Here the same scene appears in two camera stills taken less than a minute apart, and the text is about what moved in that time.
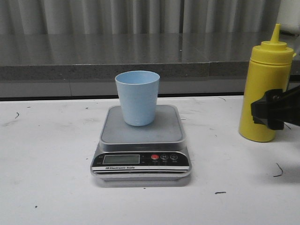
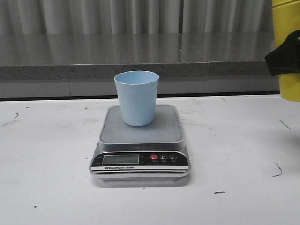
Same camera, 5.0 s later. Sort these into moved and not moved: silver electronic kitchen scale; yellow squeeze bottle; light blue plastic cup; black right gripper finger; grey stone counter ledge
Moved: black right gripper finger; yellow squeeze bottle
Not moved: light blue plastic cup; grey stone counter ledge; silver electronic kitchen scale
